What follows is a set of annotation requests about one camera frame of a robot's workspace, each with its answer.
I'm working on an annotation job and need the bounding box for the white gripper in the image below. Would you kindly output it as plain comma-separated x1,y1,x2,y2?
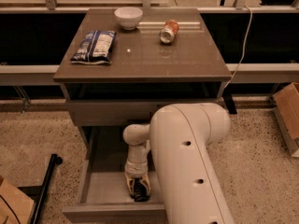
125,160,151,198

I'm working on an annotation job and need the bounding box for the black rxbar chocolate bar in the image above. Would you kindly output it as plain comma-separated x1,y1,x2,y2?
133,178,150,203

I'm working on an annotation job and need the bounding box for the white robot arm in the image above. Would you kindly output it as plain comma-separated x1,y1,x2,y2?
123,103,235,224

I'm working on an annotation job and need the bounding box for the open grey middle drawer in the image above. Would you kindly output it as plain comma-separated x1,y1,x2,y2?
62,124,213,224

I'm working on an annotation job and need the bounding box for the closed grey top drawer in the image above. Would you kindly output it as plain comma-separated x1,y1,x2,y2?
65,100,213,126

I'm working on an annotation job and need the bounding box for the grey drawer cabinet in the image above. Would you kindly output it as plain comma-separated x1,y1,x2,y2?
54,7,231,145

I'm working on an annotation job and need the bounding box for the black metal stand leg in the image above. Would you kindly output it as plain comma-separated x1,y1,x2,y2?
20,154,63,224

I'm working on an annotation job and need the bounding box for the brown cardboard box left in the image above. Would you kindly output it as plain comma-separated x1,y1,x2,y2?
0,175,34,224

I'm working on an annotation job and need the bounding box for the brown cardboard box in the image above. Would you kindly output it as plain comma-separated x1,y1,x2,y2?
0,175,34,224
274,82,299,158

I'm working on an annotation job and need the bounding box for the blue white chip bag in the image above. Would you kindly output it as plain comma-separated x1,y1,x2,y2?
70,30,117,65

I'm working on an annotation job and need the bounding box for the orange soda can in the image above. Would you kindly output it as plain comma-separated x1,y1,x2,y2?
160,20,179,44

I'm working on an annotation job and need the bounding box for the white ceramic bowl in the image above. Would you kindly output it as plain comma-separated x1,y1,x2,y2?
114,7,143,30

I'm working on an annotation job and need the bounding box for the brown cardboard box right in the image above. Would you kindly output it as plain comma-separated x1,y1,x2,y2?
274,82,299,158

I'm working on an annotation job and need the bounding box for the white cable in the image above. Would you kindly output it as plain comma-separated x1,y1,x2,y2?
222,5,254,91

